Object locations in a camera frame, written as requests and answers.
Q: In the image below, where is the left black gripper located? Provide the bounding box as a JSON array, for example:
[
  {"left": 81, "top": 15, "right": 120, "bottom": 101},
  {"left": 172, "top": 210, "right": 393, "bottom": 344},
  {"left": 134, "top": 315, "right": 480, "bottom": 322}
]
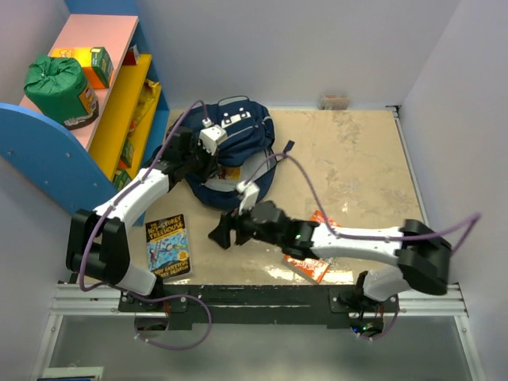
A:
[{"left": 182, "top": 139, "right": 220, "bottom": 181}]

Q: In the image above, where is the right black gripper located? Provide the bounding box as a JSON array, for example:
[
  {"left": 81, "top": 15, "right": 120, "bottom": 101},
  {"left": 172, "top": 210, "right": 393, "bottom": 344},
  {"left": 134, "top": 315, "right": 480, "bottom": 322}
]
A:
[{"left": 209, "top": 198, "right": 283, "bottom": 249}]

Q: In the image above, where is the navy blue school backpack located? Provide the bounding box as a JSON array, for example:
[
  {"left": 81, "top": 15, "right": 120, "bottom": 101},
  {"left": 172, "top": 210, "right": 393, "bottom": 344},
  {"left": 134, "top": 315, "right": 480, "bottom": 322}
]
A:
[{"left": 186, "top": 95, "right": 279, "bottom": 211}]

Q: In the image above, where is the Roald Dahl Charlie book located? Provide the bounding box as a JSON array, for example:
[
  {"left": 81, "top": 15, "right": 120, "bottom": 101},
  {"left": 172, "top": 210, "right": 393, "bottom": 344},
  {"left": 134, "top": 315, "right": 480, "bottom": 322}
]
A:
[{"left": 221, "top": 166, "right": 241, "bottom": 180}]

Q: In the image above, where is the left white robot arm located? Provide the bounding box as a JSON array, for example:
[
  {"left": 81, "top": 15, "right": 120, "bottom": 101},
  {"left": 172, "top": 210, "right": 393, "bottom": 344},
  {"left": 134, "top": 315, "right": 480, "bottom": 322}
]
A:
[{"left": 66, "top": 125, "right": 226, "bottom": 311}]

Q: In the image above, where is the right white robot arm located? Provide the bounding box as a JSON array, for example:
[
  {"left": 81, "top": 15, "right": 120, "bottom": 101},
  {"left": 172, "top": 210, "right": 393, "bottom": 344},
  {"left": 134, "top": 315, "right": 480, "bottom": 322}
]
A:
[{"left": 209, "top": 201, "right": 452, "bottom": 312}]

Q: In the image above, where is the yellow snack bag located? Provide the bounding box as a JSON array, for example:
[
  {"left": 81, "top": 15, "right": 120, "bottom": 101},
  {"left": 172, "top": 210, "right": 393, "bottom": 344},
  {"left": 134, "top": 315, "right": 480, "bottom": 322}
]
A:
[{"left": 128, "top": 79, "right": 160, "bottom": 137}]

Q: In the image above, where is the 169-storey treehouse book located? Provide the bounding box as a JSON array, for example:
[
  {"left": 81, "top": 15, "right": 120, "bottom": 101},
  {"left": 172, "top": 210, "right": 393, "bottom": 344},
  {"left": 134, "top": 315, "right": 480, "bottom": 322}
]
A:
[{"left": 145, "top": 214, "right": 193, "bottom": 281}]

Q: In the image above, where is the green box on lower shelf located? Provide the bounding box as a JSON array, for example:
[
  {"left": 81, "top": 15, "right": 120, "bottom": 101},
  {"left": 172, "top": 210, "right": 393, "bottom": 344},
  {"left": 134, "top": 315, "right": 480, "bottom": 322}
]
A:
[{"left": 117, "top": 138, "right": 134, "bottom": 169}]

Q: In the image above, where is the orange 78-storey treehouse book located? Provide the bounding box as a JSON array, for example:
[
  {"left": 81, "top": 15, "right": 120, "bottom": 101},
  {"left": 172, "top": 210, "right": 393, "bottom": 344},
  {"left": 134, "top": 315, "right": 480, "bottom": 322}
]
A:
[{"left": 282, "top": 210, "right": 343, "bottom": 284}]

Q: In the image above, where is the blue pink yellow shelf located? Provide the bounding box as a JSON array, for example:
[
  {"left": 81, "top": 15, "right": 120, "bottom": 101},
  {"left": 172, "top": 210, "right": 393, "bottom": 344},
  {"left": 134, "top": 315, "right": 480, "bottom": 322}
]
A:
[{"left": 1, "top": 1, "right": 169, "bottom": 214}]

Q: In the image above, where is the small box on yellow shelf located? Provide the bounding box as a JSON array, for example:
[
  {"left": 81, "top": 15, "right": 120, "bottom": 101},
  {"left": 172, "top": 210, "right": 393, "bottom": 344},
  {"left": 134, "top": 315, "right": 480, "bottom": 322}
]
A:
[{"left": 123, "top": 44, "right": 140, "bottom": 66}]

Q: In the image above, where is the yellow green carton box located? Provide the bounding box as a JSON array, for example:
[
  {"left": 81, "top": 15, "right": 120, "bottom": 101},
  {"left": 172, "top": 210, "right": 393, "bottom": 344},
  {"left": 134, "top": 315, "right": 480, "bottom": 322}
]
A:
[{"left": 49, "top": 47, "right": 114, "bottom": 90}]

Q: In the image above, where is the green wrapped round package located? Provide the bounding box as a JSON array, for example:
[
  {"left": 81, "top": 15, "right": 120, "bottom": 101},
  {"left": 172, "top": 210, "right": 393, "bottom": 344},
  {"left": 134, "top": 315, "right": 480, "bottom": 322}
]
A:
[{"left": 24, "top": 56, "right": 99, "bottom": 130}]

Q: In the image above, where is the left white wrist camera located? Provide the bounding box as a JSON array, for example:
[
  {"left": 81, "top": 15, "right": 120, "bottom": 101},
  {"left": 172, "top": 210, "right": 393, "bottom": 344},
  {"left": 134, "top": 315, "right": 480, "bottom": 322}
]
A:
[{"left": 198, "top": 117, "right": 227, "bottom": 156}]

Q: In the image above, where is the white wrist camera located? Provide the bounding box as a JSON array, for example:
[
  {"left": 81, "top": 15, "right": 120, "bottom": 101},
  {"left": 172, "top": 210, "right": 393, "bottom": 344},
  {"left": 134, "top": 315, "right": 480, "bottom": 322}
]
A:
[
  {"left": 198, "top": 117, "right": 227, "bottom": 156},
  {"left": 236, "top": 181, "right": 260, "bottom": 215}
]

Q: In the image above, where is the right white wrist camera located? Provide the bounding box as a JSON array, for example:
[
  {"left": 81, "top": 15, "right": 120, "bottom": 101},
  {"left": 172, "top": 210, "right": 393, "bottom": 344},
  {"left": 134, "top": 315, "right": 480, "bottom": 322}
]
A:
[{"left": 236, "top": 181, "right": 260, "bottom": 215}]

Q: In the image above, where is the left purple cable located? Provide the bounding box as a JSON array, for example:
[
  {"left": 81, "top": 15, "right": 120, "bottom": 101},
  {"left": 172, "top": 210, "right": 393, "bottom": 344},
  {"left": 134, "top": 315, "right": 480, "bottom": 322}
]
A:
[{"left": 78, "top": 99, "right": 214, "bottom": 352}]

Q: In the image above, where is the purple cable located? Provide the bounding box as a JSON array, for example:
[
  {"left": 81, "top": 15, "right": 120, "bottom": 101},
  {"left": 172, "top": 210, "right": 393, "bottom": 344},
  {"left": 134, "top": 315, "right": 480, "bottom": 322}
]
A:
[
  {"left": 78, "top": 99, "right": 214, "bottom": 352},
  {"left": 245, "top": 153, "right": 482, "bottom": 342}
]

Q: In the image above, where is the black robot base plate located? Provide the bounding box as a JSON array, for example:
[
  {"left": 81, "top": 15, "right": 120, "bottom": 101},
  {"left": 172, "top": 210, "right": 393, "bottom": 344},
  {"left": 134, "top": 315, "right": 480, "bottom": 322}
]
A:
[{"left": 117, "top": 282, "right": 401, "bottom": 331}]

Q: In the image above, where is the small box at back wall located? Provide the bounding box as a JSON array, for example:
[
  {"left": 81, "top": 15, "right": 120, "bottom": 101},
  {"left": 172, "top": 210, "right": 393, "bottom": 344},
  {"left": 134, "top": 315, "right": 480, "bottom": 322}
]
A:
[{"left": 318, "top": 94, "right": 350, "bottom": 110}]

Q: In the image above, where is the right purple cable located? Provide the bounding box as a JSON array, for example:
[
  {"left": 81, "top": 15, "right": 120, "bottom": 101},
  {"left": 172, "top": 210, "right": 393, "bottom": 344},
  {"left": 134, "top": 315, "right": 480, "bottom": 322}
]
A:
[{"left": 245, "top": 153, "right": 482, "bottom": 342}]

